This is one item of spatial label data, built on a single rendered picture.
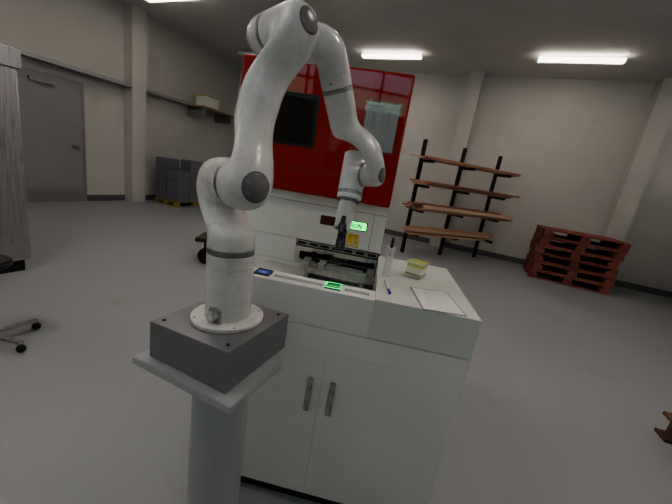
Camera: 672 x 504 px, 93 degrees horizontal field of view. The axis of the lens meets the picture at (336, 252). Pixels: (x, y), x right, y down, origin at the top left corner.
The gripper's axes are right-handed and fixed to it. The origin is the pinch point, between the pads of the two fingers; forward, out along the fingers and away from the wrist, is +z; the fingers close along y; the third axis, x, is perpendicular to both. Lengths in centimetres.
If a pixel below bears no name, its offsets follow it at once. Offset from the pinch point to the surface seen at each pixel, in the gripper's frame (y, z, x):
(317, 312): -0.7, 24.5, -3.5
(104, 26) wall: -442, -313, -554
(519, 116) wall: -605, -325, 261
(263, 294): -0.2, 22.1, -23.5
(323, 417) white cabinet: -9, 65, 5
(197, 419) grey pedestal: 26, 54, -27
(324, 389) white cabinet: -6, 53, 3
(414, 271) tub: -31.4, 5.7, 30.5
